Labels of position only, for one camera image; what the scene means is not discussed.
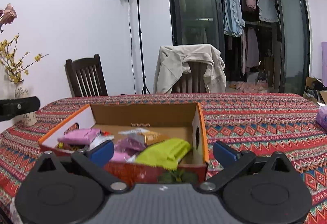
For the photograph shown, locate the pink snack packet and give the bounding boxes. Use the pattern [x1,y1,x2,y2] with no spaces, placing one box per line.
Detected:
[111,137,146,162]
[57,128,101,145]

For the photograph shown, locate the floral ceramic vase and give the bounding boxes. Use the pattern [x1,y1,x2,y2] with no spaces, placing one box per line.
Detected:
[15,80,37,127]

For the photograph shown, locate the yellow flower branches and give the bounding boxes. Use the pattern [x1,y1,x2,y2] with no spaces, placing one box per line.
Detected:
[1,34,48,84]

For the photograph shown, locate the orange yellow snack packet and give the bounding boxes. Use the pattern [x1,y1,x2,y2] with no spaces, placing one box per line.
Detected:
[118,128,169,146]

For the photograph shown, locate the red orange cardboard box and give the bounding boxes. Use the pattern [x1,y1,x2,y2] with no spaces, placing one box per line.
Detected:
[38,103,209,185]

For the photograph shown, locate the colourful patterned tablecloth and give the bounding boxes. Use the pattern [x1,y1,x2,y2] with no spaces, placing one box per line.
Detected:
[1,93,326,223]

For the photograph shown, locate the green snack packet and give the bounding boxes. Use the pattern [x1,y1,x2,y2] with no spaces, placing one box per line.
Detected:
[135,138,192,170]

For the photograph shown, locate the dark wooden chair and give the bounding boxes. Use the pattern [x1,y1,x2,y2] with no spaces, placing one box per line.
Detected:
[65,54,108,97]

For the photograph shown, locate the chair with beige jacket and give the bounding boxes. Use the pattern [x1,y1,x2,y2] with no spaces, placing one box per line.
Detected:
[171,62,207,93]

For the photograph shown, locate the pink artificial flower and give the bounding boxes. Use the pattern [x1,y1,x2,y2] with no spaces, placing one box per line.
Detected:
[0,3,17,33]

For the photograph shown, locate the purple tissue pack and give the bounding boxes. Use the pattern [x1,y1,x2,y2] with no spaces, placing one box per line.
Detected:
[316,106,327,131]

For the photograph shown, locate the cardboard box on floor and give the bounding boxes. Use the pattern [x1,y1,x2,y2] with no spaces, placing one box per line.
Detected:
[303,77,326,105]

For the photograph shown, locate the beige jacket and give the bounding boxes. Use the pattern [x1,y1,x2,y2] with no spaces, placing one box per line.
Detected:
[153,44,226,94]

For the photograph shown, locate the light blue hanging shirt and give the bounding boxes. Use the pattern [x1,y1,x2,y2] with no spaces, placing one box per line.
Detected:
[223,0,245,37]

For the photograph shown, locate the black framed glass door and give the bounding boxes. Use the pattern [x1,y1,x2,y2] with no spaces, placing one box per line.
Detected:
[170,0,310,94]

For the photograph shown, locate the white hanging garment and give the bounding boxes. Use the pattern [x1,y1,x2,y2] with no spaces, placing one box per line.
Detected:
[257,0,279,23]

